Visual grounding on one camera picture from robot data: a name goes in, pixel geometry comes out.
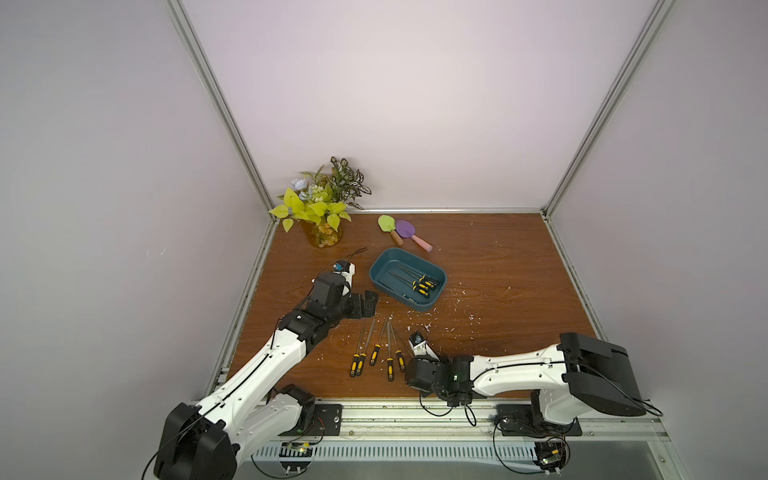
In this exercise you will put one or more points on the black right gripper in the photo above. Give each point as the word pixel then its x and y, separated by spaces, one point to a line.
pixel 420 369

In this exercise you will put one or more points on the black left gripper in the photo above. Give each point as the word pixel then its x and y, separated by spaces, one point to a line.
pixel 368 305

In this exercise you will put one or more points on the teal plastic storage box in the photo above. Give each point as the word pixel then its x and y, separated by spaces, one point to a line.
pixel 389 260

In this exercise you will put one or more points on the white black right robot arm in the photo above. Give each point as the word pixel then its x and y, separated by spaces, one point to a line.
pixel 577 375

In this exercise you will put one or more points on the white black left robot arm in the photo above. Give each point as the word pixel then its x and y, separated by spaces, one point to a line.
pixel 211 438

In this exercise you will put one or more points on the artificial green leafy plant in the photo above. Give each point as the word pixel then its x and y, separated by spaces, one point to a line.
pixel 322 197

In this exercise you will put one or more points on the right small circuit board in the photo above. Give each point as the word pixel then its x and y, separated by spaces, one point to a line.
pixel 551 456

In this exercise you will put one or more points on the small circuit board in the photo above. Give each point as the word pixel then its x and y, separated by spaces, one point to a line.
pixel 551 456
pixel 294 457

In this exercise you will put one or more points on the left small circuit board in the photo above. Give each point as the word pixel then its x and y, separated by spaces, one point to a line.
pixel 294 457

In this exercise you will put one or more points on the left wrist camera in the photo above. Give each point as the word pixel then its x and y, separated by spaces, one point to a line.
pixel 346 269

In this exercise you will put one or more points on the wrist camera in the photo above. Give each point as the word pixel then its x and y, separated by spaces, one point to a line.
pixel 420 348
pixel 346 269

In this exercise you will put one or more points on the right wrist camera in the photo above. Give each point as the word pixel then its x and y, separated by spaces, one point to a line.
pixel 420 348

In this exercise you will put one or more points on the green trowel wooden handle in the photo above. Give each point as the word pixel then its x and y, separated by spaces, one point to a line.
pixel 388 225

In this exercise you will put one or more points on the purple trowel pink handle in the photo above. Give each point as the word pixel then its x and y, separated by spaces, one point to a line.
pixel 406 230

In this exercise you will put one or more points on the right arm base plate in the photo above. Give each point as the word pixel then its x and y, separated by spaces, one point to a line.
pixel 525 421

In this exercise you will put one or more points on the aluminium mounting rail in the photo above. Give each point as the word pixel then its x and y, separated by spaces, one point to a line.
pixel 412 419

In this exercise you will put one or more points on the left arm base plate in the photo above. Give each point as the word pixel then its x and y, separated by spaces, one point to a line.
pixel 325 420

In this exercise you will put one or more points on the white slotted cable duct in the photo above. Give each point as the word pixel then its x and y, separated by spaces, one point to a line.
pixel 484 451

